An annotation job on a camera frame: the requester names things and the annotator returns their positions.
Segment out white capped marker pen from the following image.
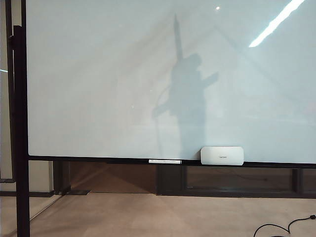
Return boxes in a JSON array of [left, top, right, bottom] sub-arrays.
[[148, 159, 183, 164]]

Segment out black marker tray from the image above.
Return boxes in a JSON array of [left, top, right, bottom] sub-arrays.
[[106, 159, 275, 169]]

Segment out white rectangular whiteboard eraser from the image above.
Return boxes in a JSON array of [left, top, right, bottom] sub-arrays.
[[199, 146, 245, 165]]

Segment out white glass whiteboard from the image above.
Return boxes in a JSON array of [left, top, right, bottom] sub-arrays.
[[26, 0, 316, 164]]

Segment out black post with floor plate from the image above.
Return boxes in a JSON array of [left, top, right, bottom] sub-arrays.
[[53, 160, 91, 196]]

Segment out black whiteboard stand frame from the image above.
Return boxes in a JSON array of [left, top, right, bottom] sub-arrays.
[[13, 0, 31, 237]]

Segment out thin black metal rail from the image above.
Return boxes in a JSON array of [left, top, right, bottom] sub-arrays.
[[0, 0, 16, 184]]

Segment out black power cable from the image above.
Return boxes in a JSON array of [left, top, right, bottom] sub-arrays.
[[253, 214, 316, 237]]

